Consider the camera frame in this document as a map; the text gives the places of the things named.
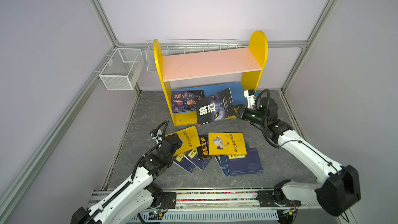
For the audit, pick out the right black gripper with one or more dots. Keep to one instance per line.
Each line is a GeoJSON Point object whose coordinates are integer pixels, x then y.
{"type": "Point", "coordinates": [242, 112]}

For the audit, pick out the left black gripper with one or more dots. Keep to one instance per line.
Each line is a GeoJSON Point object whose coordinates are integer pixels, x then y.
{"type": "Point", "coordinates": [180, 142]}

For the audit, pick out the black wolf eye book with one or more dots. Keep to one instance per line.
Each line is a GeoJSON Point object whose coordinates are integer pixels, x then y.
{"type": "Point", "coordinates": [215, 107]}

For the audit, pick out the purple old man book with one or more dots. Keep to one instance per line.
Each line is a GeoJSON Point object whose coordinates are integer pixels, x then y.
{"type": "Point", "coordinates": [184, 101]}

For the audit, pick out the black yellow title book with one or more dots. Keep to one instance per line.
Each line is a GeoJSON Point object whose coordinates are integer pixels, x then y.
{"type": "Point", "coordinates": [203, 149]}

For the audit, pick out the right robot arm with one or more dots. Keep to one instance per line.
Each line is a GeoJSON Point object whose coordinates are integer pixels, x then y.
{"type": "Point", "coordinates": [337, 187]}

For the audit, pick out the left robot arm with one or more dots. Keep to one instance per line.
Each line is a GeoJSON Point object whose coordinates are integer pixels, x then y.
{"type": "Point", "coordinates": [137, 192]}

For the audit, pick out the navy book far left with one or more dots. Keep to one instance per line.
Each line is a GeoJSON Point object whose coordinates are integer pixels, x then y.
{"type": "Point", "coordinates": [184, 163]}

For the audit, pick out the yellow bookshelf pink blue shelves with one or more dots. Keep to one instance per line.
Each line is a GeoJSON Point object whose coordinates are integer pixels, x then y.
{"type": "Point", "coordinates": [250, 62]}

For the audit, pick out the navy book under right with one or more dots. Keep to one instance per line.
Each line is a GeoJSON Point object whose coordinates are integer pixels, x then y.
{"type": "Point", "coordinates": [222, 162]}

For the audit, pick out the navy book large right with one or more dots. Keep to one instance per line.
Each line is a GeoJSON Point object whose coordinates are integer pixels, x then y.
{"type": "Point", "coordinates": [245, 164]}

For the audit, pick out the white mesh box basket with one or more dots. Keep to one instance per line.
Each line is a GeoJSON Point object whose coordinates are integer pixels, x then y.
{"type": "Point", "coordinates": [122, 70]}

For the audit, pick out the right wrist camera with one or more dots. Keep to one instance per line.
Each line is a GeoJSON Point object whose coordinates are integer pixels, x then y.
{"type": "Point", "coordinates": [250, 95]}

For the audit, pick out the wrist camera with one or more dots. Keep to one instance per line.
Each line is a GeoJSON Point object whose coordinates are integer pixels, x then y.
{"type": "Point", "coordinates": [156, 135]}
{"type": "Point", "coordinates": [250, 95]}

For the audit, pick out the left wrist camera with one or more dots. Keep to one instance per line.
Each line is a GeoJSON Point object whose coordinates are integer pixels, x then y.
{"type": "Point", "coordinates": [156, 135]}

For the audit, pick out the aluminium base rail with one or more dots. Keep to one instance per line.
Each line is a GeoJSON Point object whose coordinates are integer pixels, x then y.
{"type": "Point", "coordinates": [217, 196]}

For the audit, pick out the white wire rack basket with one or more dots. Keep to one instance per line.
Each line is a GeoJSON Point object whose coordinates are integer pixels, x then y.
{"type": "Point", "coordinates": [172, 47]}

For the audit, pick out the white vented cable duct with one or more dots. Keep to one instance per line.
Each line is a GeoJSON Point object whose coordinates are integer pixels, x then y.
{"type": "Point", "coordinates": [211, 216]}

